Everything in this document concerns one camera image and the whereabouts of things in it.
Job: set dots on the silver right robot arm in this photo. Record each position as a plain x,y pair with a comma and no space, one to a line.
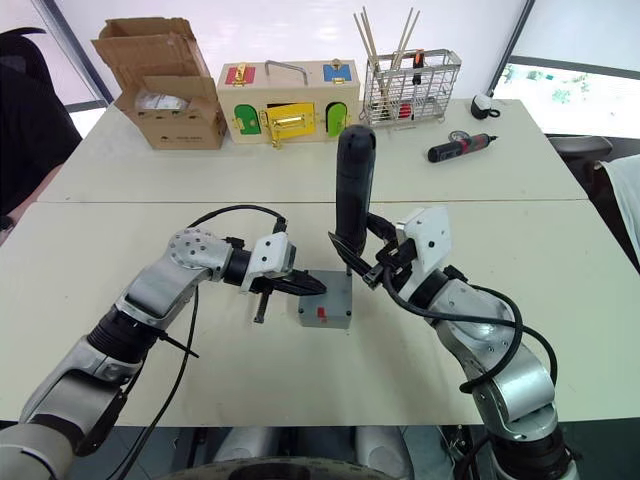
505,360

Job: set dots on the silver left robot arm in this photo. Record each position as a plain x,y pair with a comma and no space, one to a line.
160,290

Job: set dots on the wooden chopstick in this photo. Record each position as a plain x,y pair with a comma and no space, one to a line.
400,47
369,30
370,52
410,35

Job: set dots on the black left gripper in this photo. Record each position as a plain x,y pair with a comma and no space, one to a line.
275,282

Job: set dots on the red item in basket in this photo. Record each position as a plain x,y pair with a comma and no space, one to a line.
406,111

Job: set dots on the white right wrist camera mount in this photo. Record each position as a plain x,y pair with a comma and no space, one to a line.
430,240

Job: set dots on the grey box with lid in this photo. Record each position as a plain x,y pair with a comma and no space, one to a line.
327,305

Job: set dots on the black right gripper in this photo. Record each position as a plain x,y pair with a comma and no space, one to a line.
392,262

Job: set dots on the person in black clothing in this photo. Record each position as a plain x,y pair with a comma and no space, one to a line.
30,130

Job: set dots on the black chair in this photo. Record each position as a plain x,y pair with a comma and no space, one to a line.
582,147

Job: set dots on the white plastic bags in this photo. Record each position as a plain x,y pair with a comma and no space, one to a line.
160,102

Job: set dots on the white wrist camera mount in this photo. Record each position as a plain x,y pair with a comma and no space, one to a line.
270,255
430,240

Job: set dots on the white cloth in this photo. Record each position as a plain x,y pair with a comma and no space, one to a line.
625,190

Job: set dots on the white and black small device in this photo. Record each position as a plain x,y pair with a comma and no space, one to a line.
482,105

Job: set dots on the wooden latch box coloured doors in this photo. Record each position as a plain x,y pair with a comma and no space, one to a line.
290,85

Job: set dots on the open brown cardboard box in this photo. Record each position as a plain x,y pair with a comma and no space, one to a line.
175,120

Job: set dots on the black and red screwdriver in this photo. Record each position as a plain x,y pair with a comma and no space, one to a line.
457,147

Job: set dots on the black electric screwdriver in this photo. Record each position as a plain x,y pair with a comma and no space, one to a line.
354,190

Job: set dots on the orange and black tool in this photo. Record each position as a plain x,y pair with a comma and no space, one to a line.
419,65

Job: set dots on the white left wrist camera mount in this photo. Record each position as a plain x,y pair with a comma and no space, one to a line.
270,255

